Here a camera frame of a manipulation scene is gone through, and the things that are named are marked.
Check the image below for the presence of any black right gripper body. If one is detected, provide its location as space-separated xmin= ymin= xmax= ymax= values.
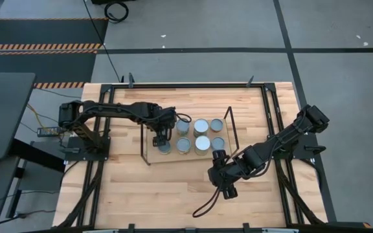
xmin=207 ymin=149 xmax=239 ymax=192

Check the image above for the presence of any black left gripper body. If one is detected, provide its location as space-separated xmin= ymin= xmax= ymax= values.
xmin=153 ymin=105 xmax=177 ymax=134

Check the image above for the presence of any green sliced peaches can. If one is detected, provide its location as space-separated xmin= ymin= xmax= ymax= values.
xmin=158 ymin=142 xmax=172 ymax=155

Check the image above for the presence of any yellow-green spaghetti sauce can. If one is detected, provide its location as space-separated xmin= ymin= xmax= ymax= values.
xmin=175 ymin=118 xmax=190 ymax=136

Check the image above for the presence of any grey-topped tin can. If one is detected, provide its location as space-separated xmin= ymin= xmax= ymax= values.
xmin=210 ymin=136 xmax=226 ymax=151
xmin=176 ymin=137 xmax=192 ymax=155

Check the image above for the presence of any teal yellow label can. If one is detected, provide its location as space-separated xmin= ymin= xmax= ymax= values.
xmin=194 ymin=135 xmax=212 ymax=157

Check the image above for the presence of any blue peas can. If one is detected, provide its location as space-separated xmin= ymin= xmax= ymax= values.
xmin=193 ymin=118 xmax=210 ymax=138

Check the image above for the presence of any pink white mixed label can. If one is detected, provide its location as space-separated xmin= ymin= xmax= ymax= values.
xmin=210 ymin=118 xmax=224 ymax=133

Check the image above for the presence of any black power supply box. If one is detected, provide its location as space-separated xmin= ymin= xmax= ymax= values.
xmin=36 ymin=126 xmax=62 ymax=137

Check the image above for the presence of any black equipment box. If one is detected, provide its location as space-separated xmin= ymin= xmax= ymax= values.
xmin=91 ymin=0 xmax=137 ymax=5

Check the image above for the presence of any black mat with striped edge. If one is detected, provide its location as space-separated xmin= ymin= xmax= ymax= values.
xmin=0 ymin=17 xmax=109 ymax=90

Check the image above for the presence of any grey desk top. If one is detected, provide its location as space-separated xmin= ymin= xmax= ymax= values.
xmin=0 ymin=71 xmax=37 ymax=160

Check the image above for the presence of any black left gripper cable loop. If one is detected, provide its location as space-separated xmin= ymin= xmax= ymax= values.
xmin=175 ymin=112 xmax=193 ymax=124

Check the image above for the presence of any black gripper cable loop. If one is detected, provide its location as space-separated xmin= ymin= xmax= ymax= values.
xmin=175 ymin=112 xmax=193 ymax=124
xmin=192 ymin=186 xmax=222 ymax=218

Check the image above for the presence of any black right gripper cable loop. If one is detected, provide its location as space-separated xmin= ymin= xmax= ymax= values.
xmin=192 ymin=186 xmax=222 ymax=218

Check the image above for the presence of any black metal rig frame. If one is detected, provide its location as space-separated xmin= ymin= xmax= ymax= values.
xmin=56 ymin=82 xmax=328 ymax=233

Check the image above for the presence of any long black floor cable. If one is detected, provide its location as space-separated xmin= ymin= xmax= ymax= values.
xmin=82 ymin=0 xmax=123 ymax=82

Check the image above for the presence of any coiled black floor cable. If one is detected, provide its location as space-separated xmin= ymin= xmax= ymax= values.
xmin=104 ymin=1 xmax=130 ymax=24

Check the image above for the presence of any yellow floor cable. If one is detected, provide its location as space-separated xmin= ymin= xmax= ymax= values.
xmin=26 ymin=102 xmax=50 ymax=130

